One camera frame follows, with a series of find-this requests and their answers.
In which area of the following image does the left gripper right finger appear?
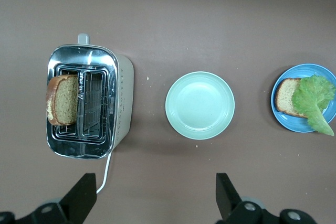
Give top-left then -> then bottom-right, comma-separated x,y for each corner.
215,173 -> 316,224

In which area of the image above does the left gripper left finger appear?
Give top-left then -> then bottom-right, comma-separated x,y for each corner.
0,173 -> 98,224

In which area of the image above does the brown bread slice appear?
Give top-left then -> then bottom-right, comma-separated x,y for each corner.
46,74 -> 79,126
275,77 -> 308,119

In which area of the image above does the green lettuce leaf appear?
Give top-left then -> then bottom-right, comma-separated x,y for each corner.
291,74 -> 336,137

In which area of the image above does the blue round plate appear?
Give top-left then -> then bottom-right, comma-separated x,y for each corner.
270,63 -> 336,133

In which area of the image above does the pale green round plate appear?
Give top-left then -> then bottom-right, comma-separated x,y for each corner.
164,71 -> 236,141

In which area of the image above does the beige chrome toaster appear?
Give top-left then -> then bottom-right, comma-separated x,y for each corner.
46,33 -> 135,161

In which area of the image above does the white toaster power cable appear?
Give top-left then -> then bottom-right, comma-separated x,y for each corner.
96,152 -> 112,195

